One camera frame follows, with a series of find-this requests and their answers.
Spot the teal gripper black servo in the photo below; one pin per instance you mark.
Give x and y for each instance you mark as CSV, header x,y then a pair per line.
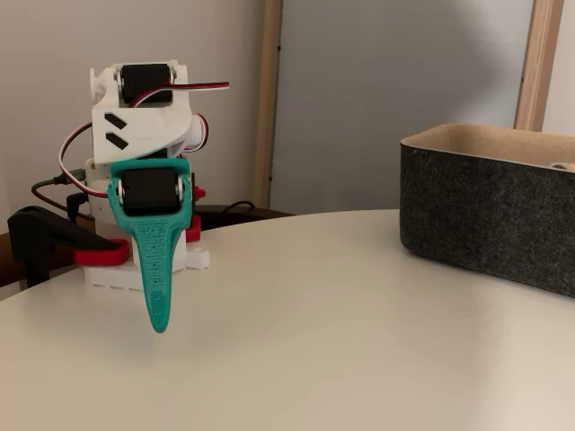
x,y
149,190

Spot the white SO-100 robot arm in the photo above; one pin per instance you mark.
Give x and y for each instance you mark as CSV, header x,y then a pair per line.
x,y
135,130

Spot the dark grey felt bin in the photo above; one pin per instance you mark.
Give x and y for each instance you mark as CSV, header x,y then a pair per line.
x,y
485,215

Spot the black red table clamp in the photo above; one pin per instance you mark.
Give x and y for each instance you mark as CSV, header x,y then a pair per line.
x,y
195,231
45,233

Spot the grey shelf back panel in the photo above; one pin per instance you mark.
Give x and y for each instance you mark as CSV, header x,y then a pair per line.
x,y
395,67

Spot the light wooden shelf post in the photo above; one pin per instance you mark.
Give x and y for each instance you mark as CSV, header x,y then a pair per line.
x,y
267,112
536,67

